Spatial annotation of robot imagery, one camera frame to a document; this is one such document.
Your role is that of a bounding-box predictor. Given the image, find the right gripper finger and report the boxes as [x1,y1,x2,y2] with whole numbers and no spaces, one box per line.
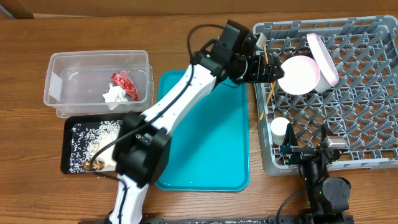
[280,123,299,165]
[320,124,334,146]

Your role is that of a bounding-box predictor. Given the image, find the wooden chopstick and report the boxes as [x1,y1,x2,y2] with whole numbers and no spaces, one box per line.
[262,43,276,97]
[260,81,276,120]

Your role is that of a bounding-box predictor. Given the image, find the white cup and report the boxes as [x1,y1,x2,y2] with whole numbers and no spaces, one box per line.
[270,117,290,146]

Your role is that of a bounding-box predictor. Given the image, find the pink bowl with food scraps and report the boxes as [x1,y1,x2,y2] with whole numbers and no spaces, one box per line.
[278,55,320,95]

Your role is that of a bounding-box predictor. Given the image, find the grey bowl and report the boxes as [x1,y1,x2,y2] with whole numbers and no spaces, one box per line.
[314,74,331,93]

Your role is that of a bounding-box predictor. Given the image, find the white round plate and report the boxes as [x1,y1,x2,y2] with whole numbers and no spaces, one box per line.
[307,33,339,88]

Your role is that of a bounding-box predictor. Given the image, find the red snack wrapper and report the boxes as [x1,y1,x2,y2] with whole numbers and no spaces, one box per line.
[111,70,140,101]

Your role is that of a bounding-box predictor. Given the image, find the white napkin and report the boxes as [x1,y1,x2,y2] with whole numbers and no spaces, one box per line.
[103,83,128,111]

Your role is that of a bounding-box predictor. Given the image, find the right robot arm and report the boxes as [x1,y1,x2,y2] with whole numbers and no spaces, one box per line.
[275,124,354,224]

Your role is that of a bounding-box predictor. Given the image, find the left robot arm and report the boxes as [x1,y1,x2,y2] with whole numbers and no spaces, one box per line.
[105,21,283,223]

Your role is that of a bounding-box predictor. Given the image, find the grey dishwasher rack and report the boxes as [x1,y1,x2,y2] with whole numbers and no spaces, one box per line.
[253,16,397,175]

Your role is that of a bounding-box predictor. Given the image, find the teal serving tray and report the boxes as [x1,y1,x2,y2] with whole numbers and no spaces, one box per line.
[155,80,250,192]

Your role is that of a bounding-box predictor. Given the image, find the clear plastic bin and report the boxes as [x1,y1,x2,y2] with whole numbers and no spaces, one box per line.
[44,50,154,118]

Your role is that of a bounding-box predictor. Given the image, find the spilled rice and food scraps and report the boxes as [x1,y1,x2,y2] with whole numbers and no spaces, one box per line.
[68,120,122,174]

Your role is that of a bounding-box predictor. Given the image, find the black plastic tray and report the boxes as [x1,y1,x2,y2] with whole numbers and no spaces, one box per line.
[60,111,150,175]

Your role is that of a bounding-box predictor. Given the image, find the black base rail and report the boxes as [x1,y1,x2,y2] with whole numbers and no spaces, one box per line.
[78,215,355,224]

